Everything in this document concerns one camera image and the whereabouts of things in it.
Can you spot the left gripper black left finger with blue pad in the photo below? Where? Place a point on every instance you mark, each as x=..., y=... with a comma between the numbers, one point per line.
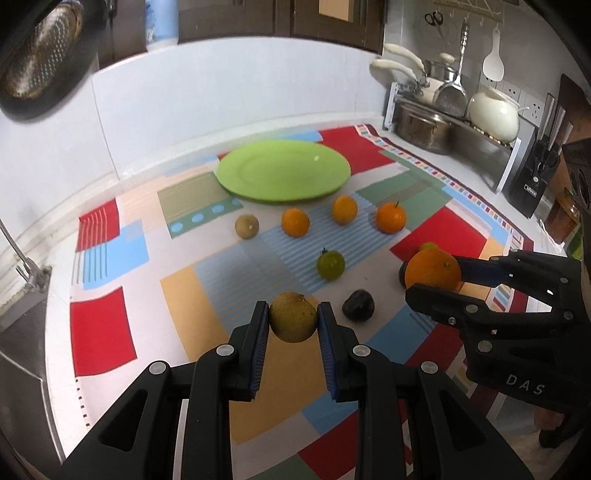
x=136, y=437

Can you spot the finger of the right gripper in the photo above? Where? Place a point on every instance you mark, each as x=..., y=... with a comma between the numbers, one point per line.
x=489, y=273
x=453, y=309

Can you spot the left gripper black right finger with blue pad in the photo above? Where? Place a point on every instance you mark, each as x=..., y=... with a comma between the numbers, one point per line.
x=414, y=422

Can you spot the large orange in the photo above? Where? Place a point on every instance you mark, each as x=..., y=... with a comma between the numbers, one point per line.
x=434, y=268

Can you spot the dark avocado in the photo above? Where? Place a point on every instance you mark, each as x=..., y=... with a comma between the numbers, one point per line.
x=359, y=307

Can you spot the yellow-green lemon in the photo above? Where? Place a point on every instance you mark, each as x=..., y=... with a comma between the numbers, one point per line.
x=293, y=318

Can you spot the person's right hand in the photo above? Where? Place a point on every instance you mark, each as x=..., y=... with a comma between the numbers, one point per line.
x=555, y=428

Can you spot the small yellow-green fruit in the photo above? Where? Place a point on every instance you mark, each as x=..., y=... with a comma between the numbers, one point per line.
x=428, y=246

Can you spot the black knife block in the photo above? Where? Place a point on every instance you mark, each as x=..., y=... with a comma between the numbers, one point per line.
x=530, y=183

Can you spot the orange with stem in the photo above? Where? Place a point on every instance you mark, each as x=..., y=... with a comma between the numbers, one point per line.
x=391, y=218

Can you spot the metal dish rack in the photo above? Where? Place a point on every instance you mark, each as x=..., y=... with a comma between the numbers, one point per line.
x=493, y=158

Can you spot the steel sink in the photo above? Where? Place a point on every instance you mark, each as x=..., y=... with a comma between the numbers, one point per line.
x=26, y=414

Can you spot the green tomato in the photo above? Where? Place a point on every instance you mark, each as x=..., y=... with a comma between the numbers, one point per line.
x=330, y=265

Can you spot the orange middle of row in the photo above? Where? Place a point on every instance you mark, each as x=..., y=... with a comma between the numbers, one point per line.
x=344, y=210

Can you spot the orange of row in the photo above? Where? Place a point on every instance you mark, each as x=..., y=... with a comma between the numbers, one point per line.
x=344, y=210
x=295, y=222

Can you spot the cream kettle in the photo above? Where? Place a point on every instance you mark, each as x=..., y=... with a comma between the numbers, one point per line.
x=496, y=114

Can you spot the steel pot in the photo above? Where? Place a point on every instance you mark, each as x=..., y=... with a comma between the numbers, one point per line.
x=426, y=130

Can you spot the colourful patchwork mat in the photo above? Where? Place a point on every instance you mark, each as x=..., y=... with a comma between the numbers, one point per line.
x=160, y=274

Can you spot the orange left of row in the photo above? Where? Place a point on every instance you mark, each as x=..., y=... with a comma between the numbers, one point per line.
x=295, y=222

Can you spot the steel skimmer ladle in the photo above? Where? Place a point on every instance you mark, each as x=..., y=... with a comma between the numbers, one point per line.
x=451, y=98

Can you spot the chrome faucet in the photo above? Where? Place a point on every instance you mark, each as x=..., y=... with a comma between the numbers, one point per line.
x=35, y=277

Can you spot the white rice spoon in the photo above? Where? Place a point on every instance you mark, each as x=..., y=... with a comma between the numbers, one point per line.
x=493, y=66

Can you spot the brown kiwi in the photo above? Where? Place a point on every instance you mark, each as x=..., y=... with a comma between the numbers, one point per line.
x=246, y=226

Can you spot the green plate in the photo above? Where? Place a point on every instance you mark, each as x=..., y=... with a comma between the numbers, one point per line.
x=283, y=170

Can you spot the black scissors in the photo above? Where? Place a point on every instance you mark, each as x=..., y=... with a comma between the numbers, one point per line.
x=436, y=20

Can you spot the black frying pan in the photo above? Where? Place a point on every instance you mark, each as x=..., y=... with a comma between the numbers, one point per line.
x=47, y=47

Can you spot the blue white soap bottle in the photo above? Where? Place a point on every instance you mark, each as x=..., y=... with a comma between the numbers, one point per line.
x=161, y=24

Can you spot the white wall sockets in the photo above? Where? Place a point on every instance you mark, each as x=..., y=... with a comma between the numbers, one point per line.
x=531, y=104

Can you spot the cream handled saucepan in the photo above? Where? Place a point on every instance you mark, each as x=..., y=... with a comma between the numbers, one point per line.
x=423, y=88

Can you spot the cream handled pot upper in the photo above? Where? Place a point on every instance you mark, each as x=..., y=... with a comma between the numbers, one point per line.
x=441, y=69

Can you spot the white wire wall rack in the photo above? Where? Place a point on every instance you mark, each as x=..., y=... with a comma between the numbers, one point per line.
x=492, y=10

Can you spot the dark wooden window frame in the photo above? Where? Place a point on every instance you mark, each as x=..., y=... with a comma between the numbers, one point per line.
x=358, y=24

